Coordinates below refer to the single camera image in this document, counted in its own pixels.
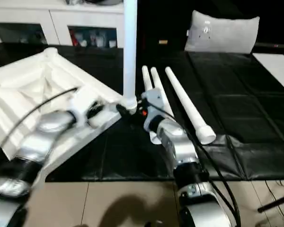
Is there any black work mat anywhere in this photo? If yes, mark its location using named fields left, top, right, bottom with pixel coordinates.
left=0, top=42, right=284, bottom=183

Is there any white plastic table leg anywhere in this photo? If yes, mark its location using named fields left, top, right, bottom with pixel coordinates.
left=165, top=66, right=217, bottom=145
left=151, top=67, right=174, bottom=117
left=122, top=0, right=138, bottom=114
left=142, top=65, right=167, bottom=145

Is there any grey cushion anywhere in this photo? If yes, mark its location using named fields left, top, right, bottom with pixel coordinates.
left=184, top=9, right=260, bottom=54

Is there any white flat board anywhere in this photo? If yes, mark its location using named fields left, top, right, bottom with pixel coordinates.
left=252, top=53, right=284, bottom=94

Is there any white plastic table top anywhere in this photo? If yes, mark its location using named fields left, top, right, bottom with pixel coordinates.
left=0, top=47, right=133, bottom=183

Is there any black metal frame bar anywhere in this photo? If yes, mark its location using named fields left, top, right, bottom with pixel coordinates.
left=257, top=195, right=284, bottom=212

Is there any grey helmet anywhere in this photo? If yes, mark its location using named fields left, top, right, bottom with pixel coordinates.
left=66, top=0, right=124, bottom=5

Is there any white glass-door cabinet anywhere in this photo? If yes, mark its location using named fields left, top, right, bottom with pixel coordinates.
left=0, top=0, right=125, bottom=47

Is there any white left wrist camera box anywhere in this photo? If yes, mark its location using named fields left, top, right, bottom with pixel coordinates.
left=70, top=94, right=102, bottom=128

